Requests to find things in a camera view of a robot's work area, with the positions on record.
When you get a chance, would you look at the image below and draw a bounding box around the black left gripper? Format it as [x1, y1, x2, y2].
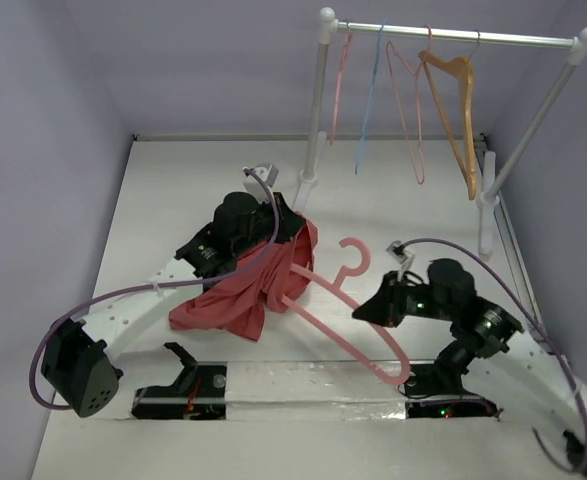
[233, 192, 305, 257]

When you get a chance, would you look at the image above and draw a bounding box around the thick pink plastic hanger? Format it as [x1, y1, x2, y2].
[282, 237, 411, 387]

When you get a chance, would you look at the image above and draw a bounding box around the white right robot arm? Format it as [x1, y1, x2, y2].
[352, 258, 587, 478]

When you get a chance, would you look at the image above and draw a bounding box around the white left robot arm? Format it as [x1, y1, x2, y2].
[29, 192, 307, 418]

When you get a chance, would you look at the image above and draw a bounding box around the pink hanger far left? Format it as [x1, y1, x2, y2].
[329, 22, 353, 146]

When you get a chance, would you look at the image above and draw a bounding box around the orange wooden hanger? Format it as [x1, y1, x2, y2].
[418, 24, 478, 200]

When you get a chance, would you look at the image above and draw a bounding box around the white metal clothes rack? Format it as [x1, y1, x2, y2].
[292, 6, 587, 257]

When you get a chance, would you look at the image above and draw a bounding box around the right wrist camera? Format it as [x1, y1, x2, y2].
[386, 240, 415, 273]

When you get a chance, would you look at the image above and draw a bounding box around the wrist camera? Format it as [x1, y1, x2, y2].
[243, 163, 279, 197]
[386, 240, 415, 273]

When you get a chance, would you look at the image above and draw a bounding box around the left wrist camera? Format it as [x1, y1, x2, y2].
[243, 163, 279, 197]

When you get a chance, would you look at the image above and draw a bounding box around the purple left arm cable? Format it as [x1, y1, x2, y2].
[28, 169, 280, 411]

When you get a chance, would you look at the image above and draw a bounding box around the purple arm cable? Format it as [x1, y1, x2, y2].
[28, 169, 280, 411]
[397, 237, 587, 474]

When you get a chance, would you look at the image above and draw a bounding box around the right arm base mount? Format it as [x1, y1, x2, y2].
[397, 363, 502, 419]

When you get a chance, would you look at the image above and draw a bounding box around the thin pink wire hanger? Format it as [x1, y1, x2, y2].
[385, 24, 434, 185]

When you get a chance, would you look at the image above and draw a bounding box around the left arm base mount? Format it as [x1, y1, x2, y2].
[131, 342, 228, 421]

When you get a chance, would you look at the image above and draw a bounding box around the blue wire hanger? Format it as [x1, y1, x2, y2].
[354, 22, 386, 176]

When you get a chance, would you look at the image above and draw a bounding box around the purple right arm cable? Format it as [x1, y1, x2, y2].
[397, 237, 587, 474]

